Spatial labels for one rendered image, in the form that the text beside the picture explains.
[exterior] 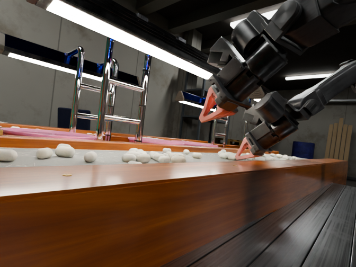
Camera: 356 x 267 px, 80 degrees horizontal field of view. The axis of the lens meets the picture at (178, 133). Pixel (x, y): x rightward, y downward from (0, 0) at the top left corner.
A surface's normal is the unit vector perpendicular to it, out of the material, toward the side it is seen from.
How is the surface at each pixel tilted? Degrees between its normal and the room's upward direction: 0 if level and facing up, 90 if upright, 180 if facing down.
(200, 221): 90
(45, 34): 90
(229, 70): 90
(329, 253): 0
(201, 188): 90
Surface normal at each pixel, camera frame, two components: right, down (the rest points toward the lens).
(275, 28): -0.83, -0.10
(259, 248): 0.11, -0.99
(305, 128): -0.66, -0.07
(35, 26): 0.74, 0.09
